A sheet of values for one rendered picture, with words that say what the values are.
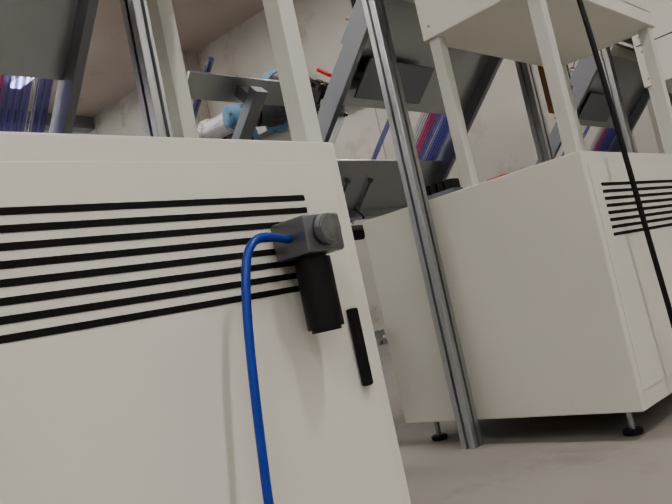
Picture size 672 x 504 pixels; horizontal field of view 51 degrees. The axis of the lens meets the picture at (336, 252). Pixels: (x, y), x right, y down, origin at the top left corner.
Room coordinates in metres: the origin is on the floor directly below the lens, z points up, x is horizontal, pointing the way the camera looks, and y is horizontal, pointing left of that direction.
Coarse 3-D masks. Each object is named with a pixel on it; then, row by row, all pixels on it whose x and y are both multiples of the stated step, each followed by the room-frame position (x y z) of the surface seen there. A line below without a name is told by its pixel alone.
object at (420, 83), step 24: (384, 0) 1.85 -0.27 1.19; (408, 24) 1.97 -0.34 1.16; (408, 48) 2.03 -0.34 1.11; (360, 72) 1.93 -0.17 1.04; (408, 72) 2.04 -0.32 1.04; (432, 72) 2.11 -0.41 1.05; (456, 72) 2.26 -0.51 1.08; (480, 72) 2.35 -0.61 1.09; (360, 96) 1.96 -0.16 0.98; (408, 96) 2.11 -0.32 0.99; (432, 96) 2.25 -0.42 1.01
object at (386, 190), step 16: (352, 160) 2.18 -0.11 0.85; (368, 160) 2.24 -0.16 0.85; (384, 160) 2.30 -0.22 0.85; (432, 160) 2.49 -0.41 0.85; (352, 176) 2.23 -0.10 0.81; (368, 176) 2.29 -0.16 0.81; (384, 176) 2.35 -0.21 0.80; (400, 176) 2.41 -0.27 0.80; (432, 176) 2.55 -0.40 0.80; (352, 192) 2.28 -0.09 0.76; (368, 192) 2.34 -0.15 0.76; (384, 192) 2.41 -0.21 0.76; (400, 192) 2.47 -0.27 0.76; (352, 208) 2.34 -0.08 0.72; (368, 208) 2.40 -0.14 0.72
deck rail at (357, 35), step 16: (352, 32) 1.85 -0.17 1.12; (368, 32) 1.82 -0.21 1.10; (352, 48) 1.85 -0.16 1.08; (336, 64) 1.90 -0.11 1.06; (352, 64) 1.86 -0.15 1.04; (336, 80) 1.91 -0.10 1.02; (336, 96) 1.92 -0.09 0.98; (320, 112) 1.97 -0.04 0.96; (336, 112) 1.94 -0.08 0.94; (320, 128) 1.98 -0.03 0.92
